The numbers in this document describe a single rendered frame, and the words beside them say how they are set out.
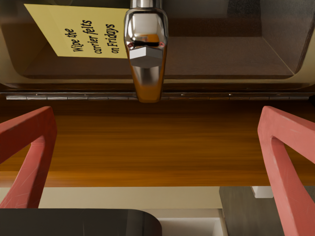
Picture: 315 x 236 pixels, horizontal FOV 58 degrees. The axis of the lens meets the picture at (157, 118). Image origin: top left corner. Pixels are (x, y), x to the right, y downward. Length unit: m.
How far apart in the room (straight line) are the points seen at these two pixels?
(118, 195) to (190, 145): 0.87
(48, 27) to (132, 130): 0.23
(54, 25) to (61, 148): 0.22
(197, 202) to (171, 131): 0.89
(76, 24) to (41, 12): 0.02
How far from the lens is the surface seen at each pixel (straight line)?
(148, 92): 0.15
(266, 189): 0.66
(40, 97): 0.40
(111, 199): 1.25
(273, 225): 0.70
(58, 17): 0.19
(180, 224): 1.37
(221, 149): 0.38
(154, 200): 1.24
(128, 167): 0.35
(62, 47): 0.23
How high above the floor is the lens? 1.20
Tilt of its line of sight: 1 degrees down
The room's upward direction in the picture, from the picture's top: 90 degrees counter-clockwise
